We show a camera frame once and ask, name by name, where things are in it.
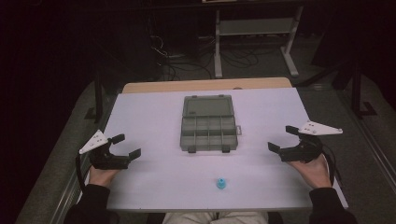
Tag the person's left hand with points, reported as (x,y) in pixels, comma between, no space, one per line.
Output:
(102,175)

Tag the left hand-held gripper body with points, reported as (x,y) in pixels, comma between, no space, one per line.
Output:
(104,158)

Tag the white metal desk frame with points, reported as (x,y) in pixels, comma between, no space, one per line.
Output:
(256,40)

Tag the grey plastic compartment box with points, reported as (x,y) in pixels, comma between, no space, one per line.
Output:
(209,123)

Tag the small blue plastic cap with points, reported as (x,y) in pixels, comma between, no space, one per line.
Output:
(221,183)

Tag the person's lap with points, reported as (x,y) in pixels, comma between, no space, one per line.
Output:
(214,217)

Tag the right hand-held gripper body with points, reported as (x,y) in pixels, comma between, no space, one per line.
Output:
(306,146)

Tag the person's right hand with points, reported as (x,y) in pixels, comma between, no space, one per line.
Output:
(313,172)

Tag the wooden board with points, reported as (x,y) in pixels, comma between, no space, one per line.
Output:
(206,85)

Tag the black metal stand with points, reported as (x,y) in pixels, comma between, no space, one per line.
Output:
(358,93)
(96,99)

